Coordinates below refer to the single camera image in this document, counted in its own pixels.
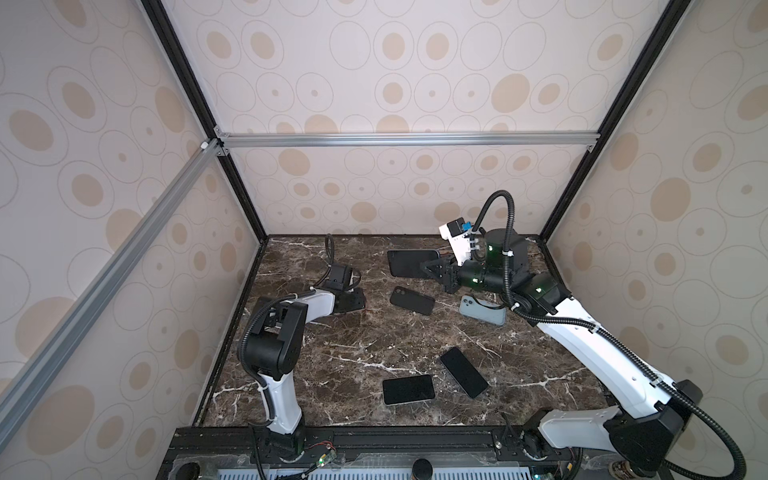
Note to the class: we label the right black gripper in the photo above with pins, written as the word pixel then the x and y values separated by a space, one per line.
pixel 445 275

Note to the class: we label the black knob centre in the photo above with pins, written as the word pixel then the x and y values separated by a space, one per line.
pixel 422 469

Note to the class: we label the pink phone case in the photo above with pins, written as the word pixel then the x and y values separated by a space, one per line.
pixel 349 301

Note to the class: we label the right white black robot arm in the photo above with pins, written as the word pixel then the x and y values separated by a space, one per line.
pixel 650 409

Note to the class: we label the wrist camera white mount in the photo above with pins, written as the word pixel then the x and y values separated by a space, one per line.
pixel 341 274
pixel 462 238

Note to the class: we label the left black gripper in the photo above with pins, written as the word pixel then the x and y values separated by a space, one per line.
pixel 358 294

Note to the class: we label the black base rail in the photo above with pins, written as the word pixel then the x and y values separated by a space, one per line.
pixel 458 452

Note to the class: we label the diagonal aluminium rail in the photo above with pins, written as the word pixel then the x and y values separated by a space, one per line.
pixel 40 371

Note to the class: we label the light blue phone case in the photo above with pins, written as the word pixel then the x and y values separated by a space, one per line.
pixel 483 311

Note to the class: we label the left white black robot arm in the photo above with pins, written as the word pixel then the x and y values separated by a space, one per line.
pixel 272 341

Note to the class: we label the horizontal aluminium rail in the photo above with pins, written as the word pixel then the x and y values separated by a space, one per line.
pixel 227 141

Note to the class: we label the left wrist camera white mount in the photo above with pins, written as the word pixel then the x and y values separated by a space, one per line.
pixel 341 274

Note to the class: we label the black phone case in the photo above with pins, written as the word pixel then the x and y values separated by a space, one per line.
pixel 412 301

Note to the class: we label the round button right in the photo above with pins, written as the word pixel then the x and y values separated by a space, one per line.
pixel 621 470

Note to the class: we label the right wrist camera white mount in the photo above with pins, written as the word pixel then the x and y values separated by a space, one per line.
pixel 462 238

